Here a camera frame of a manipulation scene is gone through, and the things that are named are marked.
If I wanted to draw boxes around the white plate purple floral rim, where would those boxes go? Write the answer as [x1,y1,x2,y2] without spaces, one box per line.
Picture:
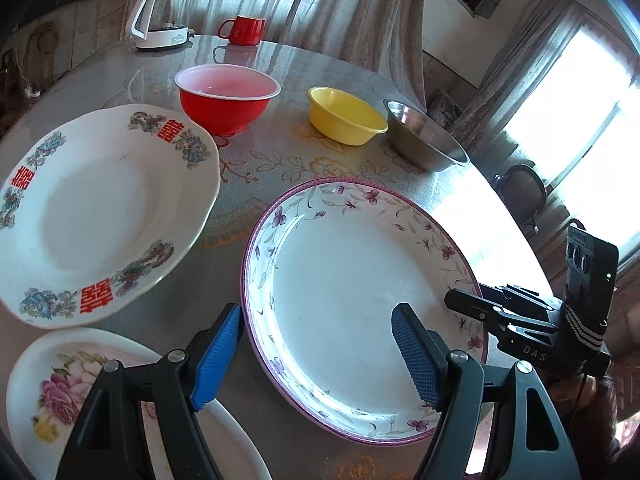
[241,178,488,446]

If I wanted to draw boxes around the white plate with pink roses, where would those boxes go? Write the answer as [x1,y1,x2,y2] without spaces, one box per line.
[6,328,271,479]

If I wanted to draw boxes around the stainless steel bowl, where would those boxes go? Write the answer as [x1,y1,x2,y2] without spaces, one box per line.
[383,100,470,172]

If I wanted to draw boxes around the white plate red characters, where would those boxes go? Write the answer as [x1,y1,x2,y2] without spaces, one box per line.
[1,104,220,330]

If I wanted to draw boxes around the yellow plastic bowl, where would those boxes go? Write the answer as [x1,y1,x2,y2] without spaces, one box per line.
[307,87,388,146]

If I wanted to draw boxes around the red plastic bowl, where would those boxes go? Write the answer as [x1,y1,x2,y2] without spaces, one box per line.
[175,64,281,136]

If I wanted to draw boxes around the right hand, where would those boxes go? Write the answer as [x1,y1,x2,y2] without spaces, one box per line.
[565,376,639,479]

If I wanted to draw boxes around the dark chair pink cushion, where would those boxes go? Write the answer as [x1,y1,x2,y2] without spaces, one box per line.
[492,164,547,238]

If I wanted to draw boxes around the side window curtain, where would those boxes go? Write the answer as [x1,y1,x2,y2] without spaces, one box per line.
[449,0,601,156]

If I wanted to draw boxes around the grey window curtain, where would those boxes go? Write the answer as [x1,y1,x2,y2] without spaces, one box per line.
[119,0,434,106]

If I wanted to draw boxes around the red mug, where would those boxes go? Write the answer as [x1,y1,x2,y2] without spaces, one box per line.
[217,16,266,47]

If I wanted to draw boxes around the white glass electric kettle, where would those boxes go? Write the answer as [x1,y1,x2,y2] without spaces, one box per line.
[126,0,192,51]

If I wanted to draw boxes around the wooden chair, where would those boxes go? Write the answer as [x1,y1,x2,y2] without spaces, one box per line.
[22,21,60,96]

